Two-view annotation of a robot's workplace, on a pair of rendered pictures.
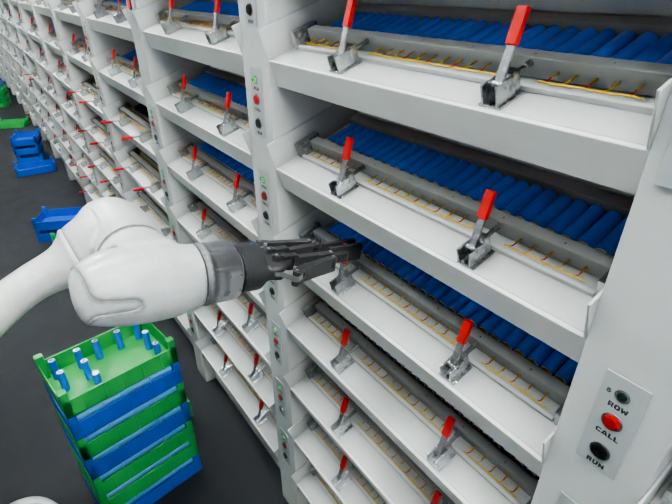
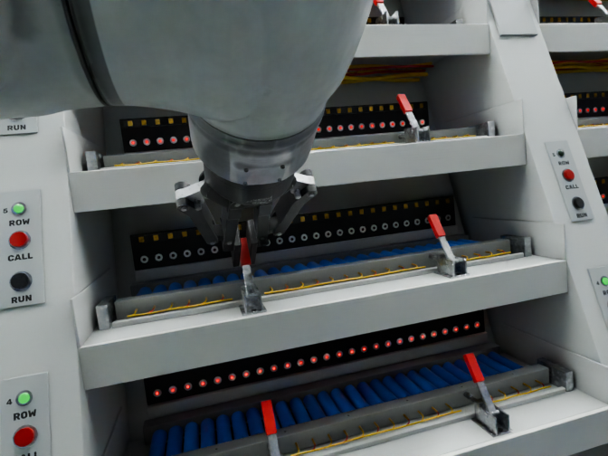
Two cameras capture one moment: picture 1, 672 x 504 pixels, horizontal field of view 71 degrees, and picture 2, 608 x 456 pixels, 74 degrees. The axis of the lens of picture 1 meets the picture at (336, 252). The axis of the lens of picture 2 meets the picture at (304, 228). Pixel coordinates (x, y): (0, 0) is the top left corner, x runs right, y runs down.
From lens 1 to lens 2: 0.80 m
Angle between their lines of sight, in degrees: 78
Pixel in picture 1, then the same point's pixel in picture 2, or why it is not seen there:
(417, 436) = (455, 437)
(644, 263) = (518, 73)
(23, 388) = not seen: outside the picture
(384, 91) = not seen: hidden behind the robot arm
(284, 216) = (76, 266)
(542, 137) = (436, 32)
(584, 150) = (460, 33)
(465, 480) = (526, 416)
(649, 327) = (541, 105)
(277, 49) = not seen: hidden behind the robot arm
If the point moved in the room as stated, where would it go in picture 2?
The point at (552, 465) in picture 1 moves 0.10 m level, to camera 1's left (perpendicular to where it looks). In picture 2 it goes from (570, 253) to (586, 246)
